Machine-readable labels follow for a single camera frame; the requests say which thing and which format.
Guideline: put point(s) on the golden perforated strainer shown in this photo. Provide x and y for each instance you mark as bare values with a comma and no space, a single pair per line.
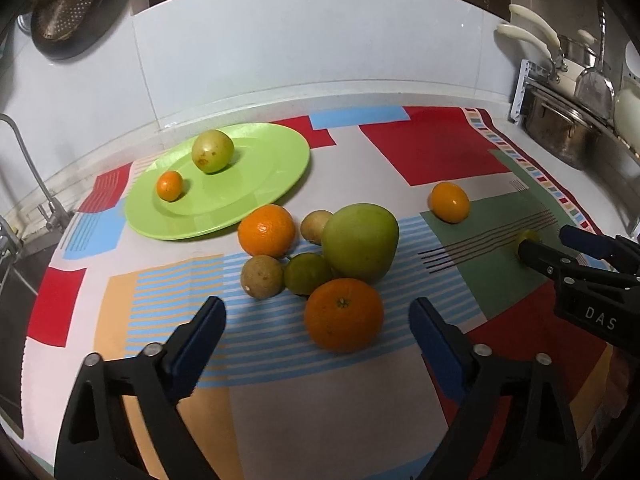
65,5

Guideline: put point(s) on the black frying pan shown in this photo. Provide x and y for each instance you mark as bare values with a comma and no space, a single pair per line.
75,45

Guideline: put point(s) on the person's right hand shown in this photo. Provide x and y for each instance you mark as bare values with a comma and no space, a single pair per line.
617,380

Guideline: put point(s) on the steel cooking pot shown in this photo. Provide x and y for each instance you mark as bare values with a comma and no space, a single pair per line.
555,125

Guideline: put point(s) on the large orange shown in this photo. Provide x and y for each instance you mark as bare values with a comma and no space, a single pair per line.
344,315

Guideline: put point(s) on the small yellow fruit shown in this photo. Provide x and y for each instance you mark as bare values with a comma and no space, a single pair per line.
529,235

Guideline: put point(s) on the small orange tangerine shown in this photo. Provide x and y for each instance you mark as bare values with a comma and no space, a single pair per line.
449,202
170,185

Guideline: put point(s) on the thin gooseneck faucet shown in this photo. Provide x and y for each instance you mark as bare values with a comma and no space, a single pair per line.
30,170

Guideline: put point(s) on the yellow-green round fruit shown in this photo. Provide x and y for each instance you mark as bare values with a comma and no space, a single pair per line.
213,151

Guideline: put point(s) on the large green apple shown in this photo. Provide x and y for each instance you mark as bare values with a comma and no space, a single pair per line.
360,241

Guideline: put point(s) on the green tangerine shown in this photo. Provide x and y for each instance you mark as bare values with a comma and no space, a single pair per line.
306,274

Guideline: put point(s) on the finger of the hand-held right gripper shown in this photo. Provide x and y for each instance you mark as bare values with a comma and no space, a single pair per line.
550,259
587,241

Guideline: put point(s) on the green plate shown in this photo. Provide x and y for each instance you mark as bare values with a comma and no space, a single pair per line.
250,180

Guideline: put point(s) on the white dish rack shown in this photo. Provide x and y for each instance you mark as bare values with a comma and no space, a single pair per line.
525,90

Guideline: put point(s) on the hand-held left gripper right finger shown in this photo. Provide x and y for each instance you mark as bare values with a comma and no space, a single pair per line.
440,350

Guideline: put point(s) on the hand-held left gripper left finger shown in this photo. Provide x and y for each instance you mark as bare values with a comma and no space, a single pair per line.
200,350

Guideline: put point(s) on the round brown fruit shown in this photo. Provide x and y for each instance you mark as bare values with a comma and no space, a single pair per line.
261,277

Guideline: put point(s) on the oval brown kiwi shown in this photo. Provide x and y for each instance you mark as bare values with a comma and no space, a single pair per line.
314,226

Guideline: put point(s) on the colourful patterned tablecloth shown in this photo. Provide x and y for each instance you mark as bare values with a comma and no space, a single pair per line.
280,410

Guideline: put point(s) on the white ceramic kettle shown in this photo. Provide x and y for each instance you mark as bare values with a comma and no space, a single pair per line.
629,105

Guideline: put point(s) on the steel sink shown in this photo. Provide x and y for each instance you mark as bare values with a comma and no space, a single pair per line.
15,340

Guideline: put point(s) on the medium orange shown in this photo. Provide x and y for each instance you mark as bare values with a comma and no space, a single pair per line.
266,230

